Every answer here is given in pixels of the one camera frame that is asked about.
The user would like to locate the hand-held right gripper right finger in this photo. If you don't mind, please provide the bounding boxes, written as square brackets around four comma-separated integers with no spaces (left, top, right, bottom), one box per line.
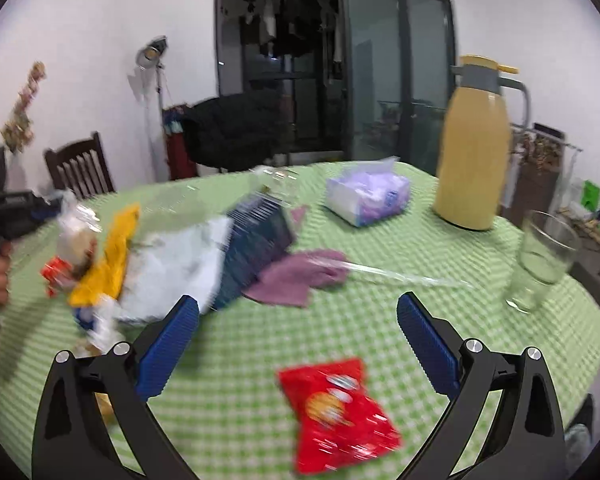
[396,291,567,480]

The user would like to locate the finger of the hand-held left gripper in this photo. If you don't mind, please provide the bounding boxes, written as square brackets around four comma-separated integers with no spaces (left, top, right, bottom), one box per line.
[30,198,65,222]

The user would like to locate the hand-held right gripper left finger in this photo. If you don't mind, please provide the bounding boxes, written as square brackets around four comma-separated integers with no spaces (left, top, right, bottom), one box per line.
[31,294,201,480]

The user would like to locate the yellow snack packet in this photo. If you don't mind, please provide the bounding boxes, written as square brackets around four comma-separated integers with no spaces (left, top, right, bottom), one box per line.
[69,203,142,309]

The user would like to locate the red snack packet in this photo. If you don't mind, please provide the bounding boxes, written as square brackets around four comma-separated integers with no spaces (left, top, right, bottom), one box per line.
[277,357,403,476]

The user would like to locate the dark blue printed box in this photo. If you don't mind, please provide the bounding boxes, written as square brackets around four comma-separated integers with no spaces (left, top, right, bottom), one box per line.
[212,195,296,311]

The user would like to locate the clear plastic jar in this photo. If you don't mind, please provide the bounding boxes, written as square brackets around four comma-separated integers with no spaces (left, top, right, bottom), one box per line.
[55,190,103,281]

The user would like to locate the dark wooden chair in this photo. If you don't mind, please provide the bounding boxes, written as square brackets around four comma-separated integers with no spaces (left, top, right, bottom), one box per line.
[44,131,117,200]

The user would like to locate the small red wrapper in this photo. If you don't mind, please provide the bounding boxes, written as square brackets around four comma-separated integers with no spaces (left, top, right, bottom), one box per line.
[41,255,78,297]

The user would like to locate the white crumpled wrapper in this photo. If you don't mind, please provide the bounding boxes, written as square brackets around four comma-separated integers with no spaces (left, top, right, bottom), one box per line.
[72,294,126,356]

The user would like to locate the white plastic bag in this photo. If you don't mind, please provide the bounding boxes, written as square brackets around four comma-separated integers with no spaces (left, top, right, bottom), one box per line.
[115,215,233,323]

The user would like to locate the clear straw wrapper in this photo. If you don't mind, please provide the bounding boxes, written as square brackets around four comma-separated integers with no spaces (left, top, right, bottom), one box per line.
[300,252,473,291]

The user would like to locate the green checkered tablecloth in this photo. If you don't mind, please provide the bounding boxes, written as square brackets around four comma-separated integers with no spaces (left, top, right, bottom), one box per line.
[0,160,600,480]

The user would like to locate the dried flower bunch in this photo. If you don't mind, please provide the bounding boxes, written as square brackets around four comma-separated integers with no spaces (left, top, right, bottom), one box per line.
[0,61,47,153]

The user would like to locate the purple cloth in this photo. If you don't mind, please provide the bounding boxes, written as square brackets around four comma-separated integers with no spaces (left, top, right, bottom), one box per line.
[242,205,353,307]

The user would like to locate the clear drinking glass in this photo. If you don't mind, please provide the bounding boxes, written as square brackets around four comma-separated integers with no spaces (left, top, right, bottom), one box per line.
[505,209,582,315]

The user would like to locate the red upright object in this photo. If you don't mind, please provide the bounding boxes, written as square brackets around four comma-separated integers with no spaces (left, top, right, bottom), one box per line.
[161,104,198,181]

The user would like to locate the purple tissue pack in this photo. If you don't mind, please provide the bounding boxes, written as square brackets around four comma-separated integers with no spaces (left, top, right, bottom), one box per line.
[324,157,412,227]

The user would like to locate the silver floor lamp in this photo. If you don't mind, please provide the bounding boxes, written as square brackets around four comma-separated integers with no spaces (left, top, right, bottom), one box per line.
[127,35,171,181]

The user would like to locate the yellow thermos jug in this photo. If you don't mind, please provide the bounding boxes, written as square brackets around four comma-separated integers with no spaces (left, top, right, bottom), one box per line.
[432,54,533,232]

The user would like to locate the clear plastic bottle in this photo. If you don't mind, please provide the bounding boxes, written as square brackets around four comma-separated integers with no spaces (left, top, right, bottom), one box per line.
[250,165,301,208]

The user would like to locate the brown cabinet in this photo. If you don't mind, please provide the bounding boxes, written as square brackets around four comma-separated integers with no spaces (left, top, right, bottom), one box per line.
[502,122,566,221]

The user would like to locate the black jacket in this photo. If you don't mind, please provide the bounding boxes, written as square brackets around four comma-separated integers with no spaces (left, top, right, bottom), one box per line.
[182,91,293,173]

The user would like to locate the hanging dried plants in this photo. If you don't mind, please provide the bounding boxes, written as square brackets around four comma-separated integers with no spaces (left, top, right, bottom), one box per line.
[517,135,563,166]

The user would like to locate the metal drying rack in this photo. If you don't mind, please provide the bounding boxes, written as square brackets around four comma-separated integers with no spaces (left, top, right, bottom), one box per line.
[510,125,583,211]

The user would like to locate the sliding glass door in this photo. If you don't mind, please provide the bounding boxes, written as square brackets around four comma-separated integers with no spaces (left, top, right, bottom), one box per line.
[214,0,456,178]

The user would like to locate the hanging clothes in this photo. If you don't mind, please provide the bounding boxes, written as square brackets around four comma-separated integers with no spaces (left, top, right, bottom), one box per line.
[220,0,346,81]

